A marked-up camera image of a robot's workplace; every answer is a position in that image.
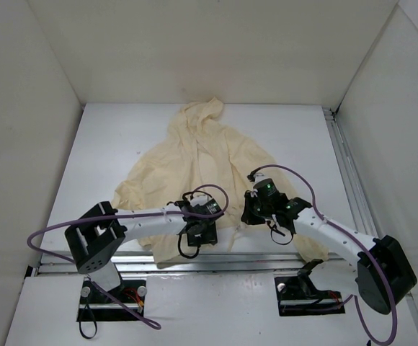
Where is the cream yellow hooded jacket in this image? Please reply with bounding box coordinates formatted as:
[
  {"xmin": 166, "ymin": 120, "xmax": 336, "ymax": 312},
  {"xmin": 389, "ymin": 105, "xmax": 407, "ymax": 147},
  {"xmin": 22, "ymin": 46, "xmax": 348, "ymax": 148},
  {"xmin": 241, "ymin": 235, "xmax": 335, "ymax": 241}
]
[{"xmin": 110, "ymin": 97, "xmax": 329, "ymax": 270}]

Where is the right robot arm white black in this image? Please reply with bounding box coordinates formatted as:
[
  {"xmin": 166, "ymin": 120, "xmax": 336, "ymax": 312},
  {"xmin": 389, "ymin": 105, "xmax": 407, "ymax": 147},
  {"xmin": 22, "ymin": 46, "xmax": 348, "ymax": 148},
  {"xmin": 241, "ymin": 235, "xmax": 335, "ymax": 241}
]
[{"xmin": 241, "ymin": 174, "xmax": 417, "ymax": 314}]

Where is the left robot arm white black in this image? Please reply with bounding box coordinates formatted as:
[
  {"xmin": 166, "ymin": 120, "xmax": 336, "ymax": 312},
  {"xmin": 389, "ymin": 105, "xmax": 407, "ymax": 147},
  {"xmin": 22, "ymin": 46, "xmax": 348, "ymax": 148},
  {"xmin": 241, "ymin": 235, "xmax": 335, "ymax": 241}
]
[{"xmin": 64, "ymin": 195, "xmax": 223, "ymax": 303}]

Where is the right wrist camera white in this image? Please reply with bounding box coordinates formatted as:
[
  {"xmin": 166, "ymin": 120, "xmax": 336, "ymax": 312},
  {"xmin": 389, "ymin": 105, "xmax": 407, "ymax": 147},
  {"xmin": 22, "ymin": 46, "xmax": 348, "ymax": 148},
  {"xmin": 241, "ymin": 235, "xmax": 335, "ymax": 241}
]
[{"xmin": 247, "ymin": 172, "xmax": 272, "ymax": 190}]

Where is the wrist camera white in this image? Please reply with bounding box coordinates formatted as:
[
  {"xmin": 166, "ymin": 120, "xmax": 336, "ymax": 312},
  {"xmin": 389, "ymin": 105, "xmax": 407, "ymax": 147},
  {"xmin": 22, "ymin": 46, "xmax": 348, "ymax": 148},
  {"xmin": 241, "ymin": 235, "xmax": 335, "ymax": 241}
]
[
  {"xmin": 247, "ymin": 172, "xmax": 272, "ymax": 190},
  {"xmin": 182, "ymin": 191, "xmax": 211, "ymax": 207}
]

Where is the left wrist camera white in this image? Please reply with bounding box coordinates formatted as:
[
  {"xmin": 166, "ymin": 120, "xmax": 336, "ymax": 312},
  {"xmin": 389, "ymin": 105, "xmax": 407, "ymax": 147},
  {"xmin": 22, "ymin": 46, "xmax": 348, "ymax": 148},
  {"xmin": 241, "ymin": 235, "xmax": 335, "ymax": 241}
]
[{"xmin": 182, "ymin": 191, "xmax": 211, "ymax": 207}]

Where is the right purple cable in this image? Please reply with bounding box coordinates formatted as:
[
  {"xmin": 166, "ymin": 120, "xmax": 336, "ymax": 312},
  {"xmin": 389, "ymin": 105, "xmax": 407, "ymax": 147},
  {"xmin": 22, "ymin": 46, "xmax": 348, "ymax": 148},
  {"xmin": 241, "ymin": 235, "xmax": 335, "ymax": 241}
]
[{"xmin": 252, "ymin": 164, "xmax": 399, "ymax": 343}]

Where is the purple cable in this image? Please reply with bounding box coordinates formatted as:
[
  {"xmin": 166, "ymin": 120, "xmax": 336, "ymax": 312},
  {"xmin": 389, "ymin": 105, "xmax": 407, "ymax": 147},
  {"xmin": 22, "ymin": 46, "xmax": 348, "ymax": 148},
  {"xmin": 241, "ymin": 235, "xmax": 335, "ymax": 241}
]
[
  {"xmin": 27, "ymin": 184, "xmax": 231, "ymax": 331},
  {"xmin": 252, "ymin": 164, "xmax": 399, "ymax": 343}
]

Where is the aluminium side rail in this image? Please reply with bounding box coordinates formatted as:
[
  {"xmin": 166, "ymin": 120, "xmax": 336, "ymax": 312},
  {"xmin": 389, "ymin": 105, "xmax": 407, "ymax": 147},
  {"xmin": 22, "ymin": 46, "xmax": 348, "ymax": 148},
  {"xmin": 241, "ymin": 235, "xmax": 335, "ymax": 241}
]
[{"xmin": 322, "ymin": 107, "xmax": 418, "ymax": 346}]

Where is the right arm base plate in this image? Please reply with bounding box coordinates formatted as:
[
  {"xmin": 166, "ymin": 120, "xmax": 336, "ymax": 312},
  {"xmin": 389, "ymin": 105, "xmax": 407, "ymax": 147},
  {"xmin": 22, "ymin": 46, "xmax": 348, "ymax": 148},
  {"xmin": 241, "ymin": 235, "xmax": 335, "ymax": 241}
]
[{"xmin": 274, "ymin": 259, "xmax": 345, "ymax": 317}]

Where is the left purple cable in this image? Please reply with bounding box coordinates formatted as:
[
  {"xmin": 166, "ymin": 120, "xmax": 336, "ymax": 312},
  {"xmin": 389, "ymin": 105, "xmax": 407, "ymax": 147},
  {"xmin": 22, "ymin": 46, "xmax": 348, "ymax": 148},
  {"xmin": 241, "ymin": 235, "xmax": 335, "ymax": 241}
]
[{"xmin": 27, "ymin": 184, "xmax": 231, "ymax": 331}]

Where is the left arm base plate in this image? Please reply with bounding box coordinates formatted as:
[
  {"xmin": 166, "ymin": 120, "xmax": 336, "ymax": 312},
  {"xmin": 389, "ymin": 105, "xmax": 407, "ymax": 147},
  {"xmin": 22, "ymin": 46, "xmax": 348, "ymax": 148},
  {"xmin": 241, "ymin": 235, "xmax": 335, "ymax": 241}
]
[{"xmin": 76, "ymin": 279, "xmax": 146, "ymax": 322}]

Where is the black loop cable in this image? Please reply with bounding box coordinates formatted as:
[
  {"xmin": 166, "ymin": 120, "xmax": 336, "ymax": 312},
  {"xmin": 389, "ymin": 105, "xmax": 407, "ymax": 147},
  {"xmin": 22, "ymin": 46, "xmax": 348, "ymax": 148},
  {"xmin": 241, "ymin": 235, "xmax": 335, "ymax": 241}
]
[{"xmin": 78, "ymin": 319, "xmax": 99, "ymax": 340}]

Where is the aluminium front rail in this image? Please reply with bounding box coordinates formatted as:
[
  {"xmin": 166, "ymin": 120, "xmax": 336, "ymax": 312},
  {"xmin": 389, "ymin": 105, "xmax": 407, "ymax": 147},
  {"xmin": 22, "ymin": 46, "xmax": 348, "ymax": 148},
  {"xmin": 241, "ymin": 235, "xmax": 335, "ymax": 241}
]
[{"xmin": 25, "ymin": 252, "xmax": 361, "ymax": 278}]

